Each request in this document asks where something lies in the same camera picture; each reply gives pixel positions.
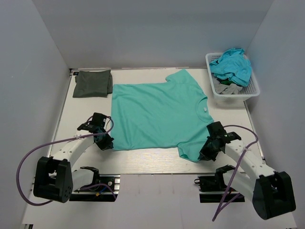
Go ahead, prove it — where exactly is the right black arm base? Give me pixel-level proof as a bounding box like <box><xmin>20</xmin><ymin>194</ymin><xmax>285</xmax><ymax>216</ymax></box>
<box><xmin>194</xmin><ymin>175</ymin><xmax>246</xmax><ymax>204</ymax></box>

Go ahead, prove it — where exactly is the dark green cloth in basket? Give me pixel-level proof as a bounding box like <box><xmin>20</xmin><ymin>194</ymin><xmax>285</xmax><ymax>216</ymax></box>
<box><xmin>220</xmin><ymin>80</ymin><xmax>233</xmax><ymax>85</ymax></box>

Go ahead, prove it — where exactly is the folded dark grey t-shirt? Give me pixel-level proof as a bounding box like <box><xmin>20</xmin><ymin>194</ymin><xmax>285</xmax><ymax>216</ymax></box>
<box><xmin>72</xmin><ymin>70</ymin><xmax>113</xmax><ymax>98</ymax></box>

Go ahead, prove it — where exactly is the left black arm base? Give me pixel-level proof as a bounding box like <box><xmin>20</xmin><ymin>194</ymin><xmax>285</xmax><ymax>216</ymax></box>
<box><xmin>69</xmin><ymin>175</ymin><xmax>120</xmax><ymax>202</ymax></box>

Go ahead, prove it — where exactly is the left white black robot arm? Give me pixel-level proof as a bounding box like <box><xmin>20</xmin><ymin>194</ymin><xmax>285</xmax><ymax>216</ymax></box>
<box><xmin>33</xmin><ymin>113</ymin><xmax>114</xmax><ymax>203</ymax></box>

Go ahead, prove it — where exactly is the teal green t-shirt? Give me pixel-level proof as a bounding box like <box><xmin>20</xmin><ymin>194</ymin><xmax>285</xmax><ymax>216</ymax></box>
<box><xmin>111</xmin><ymin>70</ymin><xmax>214</xmax><ymax>162</ymax></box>

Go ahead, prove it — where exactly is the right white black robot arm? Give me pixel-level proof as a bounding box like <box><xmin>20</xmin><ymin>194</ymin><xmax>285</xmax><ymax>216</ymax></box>
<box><xmin>194</xmin><ymin>122</ymin><xmax>296</xmax><ymax>220</ymax></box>

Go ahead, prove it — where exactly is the light blue t-shirt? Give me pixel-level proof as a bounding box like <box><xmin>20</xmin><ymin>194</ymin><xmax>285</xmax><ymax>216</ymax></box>
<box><xmin>209</xmin><ymin>48</ymin><xmax>252</xmax><ymax>87</ymax></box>

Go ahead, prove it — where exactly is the grey white cloth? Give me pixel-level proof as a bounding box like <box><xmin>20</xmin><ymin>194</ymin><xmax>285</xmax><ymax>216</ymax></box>
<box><xmin>213</xmin><ymin>77</ymin><xmax>243</xmax><ymax>95</ymax></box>

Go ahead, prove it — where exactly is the white plastic basket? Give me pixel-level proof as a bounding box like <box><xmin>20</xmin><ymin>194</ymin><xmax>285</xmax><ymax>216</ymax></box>
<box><xmin>205</xmin><ymin>52</ymin><xmax>260</xmax><ymax>103</ymax></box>

